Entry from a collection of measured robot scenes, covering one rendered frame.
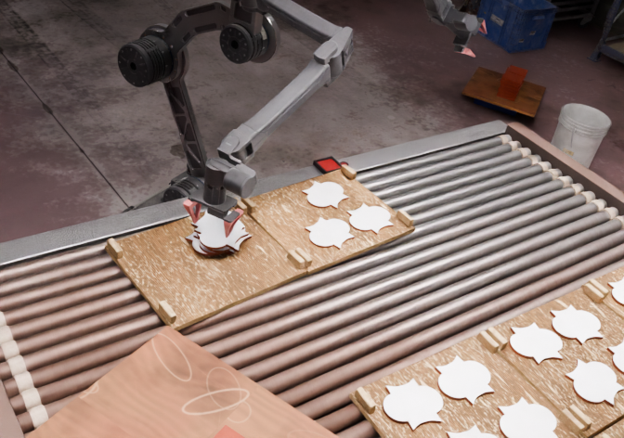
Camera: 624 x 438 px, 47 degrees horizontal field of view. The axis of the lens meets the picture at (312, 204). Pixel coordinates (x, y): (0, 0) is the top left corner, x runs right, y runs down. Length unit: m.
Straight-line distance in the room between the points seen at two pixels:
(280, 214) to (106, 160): 2.01
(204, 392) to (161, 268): 0.50
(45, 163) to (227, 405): 2.68
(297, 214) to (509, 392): 0.78
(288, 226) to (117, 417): 0.84
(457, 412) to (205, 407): 0.58
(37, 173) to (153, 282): 2.12
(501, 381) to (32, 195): 2.59
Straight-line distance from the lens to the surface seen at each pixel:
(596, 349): 2.03
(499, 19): 6.27
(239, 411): 1.48
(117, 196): 3.73
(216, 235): 1.94
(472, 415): 1.73
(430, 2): 2.57
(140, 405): 1.48
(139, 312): 1.83
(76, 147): 4.11
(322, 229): 2.08
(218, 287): 1.86
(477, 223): 2.32
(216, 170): 1.75
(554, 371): 1.91
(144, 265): 1.91
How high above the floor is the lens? 2.21
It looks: 36 degrees down
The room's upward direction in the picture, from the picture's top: 10 degrees clockwise
